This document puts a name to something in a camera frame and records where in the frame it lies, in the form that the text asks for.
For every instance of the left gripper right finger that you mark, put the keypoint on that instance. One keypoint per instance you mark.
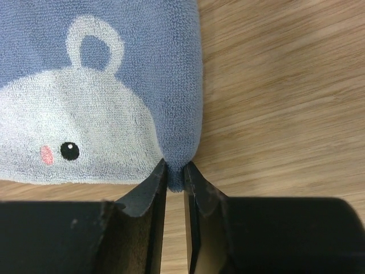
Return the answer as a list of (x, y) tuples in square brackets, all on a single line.
[(227, 234)]

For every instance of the blue terry towel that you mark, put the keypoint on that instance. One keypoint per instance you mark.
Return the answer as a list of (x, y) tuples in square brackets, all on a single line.
[(99, 91)]

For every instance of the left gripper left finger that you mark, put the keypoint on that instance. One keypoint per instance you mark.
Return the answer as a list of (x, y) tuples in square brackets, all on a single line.
[(124, 236)]

